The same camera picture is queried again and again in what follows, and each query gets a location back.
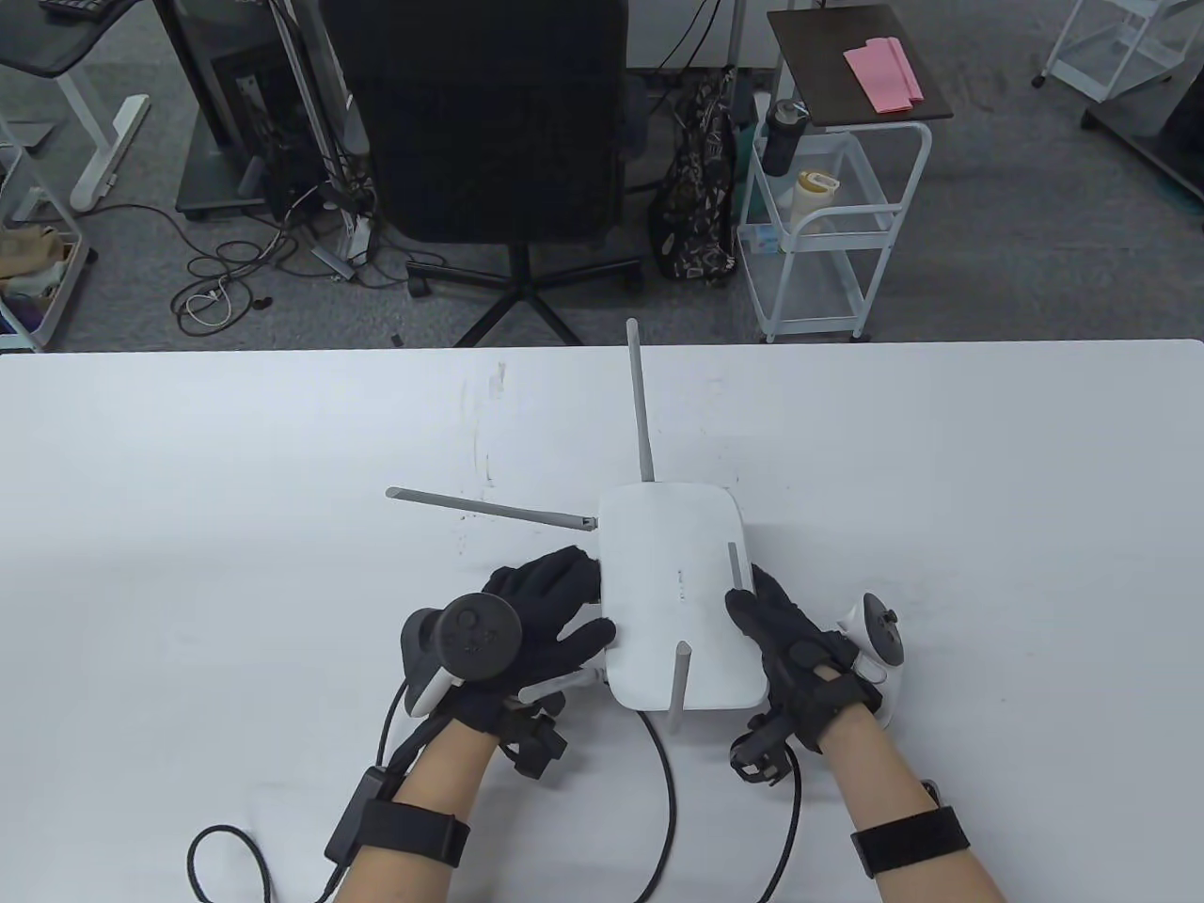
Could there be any black box on forearm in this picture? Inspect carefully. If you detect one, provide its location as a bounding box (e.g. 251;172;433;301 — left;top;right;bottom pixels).
324;766;393;867

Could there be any person's left hand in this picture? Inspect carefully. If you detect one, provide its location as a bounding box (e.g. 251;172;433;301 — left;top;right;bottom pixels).
451;547;618;736

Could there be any white bottle with yellow rim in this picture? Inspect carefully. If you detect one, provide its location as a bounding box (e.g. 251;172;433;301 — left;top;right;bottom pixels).
792;170;842;228

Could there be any person's right forearm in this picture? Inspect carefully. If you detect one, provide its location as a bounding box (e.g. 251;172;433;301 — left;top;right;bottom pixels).
816;701;1009;903

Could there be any white wire cart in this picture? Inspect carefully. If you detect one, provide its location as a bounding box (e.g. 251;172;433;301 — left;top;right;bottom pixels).
736;119;935;345

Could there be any pink cloth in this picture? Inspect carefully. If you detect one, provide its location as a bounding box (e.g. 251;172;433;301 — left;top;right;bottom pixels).
843;37;927;115

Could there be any patterned black bag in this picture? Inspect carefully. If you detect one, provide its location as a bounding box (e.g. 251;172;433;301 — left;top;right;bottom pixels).
650;66;741;282

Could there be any dark brown board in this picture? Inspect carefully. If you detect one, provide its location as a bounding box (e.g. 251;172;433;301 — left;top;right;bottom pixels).
767;4;955;130

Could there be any white router with antennas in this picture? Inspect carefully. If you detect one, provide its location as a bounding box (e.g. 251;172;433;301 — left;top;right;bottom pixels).
387;320;768;736

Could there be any desk with white legs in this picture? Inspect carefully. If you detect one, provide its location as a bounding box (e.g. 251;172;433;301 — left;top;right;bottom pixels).
0;0;153;212

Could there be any black braided cable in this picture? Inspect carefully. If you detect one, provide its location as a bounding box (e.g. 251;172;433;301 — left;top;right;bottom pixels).
187;677;420;903

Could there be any black router cable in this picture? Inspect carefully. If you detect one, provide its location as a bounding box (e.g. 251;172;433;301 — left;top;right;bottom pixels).
636;710;680;903

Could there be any white rolling cart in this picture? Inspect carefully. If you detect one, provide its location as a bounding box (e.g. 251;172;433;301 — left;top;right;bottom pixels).
1031;0;1194;102

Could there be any black stand with base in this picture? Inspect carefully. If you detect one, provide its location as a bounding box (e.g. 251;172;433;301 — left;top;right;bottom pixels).
153;0;372;223

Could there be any dark furniture base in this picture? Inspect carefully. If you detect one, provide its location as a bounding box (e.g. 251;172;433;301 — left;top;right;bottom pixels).
1080;68;1204;206

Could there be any black office chair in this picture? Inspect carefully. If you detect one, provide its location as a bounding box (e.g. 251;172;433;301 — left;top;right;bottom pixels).
320;0;652;350

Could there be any person's right hand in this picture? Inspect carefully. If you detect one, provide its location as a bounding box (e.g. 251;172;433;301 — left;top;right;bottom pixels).
723;564;886;754

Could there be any white bin with clutter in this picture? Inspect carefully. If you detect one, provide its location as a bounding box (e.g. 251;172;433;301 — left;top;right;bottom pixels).
0;113;98;355

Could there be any black computer tower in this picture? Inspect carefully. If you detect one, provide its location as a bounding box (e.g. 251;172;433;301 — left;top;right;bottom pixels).
210;42;316;224

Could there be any black and white wrist controller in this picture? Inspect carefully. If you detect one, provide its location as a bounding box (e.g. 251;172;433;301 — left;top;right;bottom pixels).
401;594;524;721

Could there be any person's left forearm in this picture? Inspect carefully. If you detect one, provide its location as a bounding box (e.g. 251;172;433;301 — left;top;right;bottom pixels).
334;720;501;903

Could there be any black forearm strap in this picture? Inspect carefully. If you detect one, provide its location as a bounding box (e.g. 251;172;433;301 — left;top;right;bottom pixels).
357;799;472;869
850;805;973;879

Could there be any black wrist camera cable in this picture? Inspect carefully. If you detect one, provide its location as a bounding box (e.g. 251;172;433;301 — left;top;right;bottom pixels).
751;752;804;903

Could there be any tangle of floor cables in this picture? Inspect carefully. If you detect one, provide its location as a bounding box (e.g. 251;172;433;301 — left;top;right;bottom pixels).
168;160;415;337

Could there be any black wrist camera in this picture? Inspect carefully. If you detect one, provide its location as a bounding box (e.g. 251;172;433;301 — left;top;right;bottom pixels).
730;709;802;788
497;694;571;779

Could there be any black water bottle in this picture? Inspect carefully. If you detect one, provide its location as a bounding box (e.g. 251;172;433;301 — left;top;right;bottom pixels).
759;96;810;179

